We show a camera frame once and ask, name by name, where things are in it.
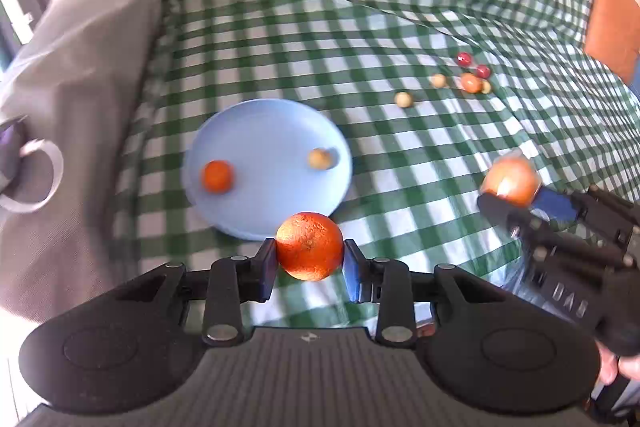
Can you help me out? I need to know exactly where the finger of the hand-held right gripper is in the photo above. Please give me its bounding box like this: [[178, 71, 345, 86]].
[[477, 193, 551, 249], [532, 186, 640, 265]]

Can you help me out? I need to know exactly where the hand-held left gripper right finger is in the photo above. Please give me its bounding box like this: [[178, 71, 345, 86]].
[[342, 238, 506, 347]]

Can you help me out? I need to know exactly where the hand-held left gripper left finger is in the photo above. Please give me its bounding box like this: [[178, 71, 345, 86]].
[[107, 238, 278, 349]]

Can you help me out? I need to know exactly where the large orange plastic-wrapped fruit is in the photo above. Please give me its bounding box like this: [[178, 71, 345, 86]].
[[481, 154, 542, 208]]

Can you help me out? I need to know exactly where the large orange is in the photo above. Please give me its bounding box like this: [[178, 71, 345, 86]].
[[275, 211, 346, 283]]

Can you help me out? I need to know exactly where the blue plate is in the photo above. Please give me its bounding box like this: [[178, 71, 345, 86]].
[[181, 98, 354, 242]]

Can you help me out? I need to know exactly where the person's right hand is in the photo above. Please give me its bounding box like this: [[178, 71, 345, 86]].
[[595, 339, 623, 385]]

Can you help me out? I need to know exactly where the small orange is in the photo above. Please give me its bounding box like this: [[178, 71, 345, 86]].
[[201, 160, 236, 194]]

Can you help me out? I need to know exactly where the orange cushion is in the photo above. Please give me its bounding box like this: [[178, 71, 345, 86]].
[[584, 0, 640, 82]]

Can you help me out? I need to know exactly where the white cable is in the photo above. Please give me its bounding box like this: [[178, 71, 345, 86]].
[[0, 138, 65, 214]]

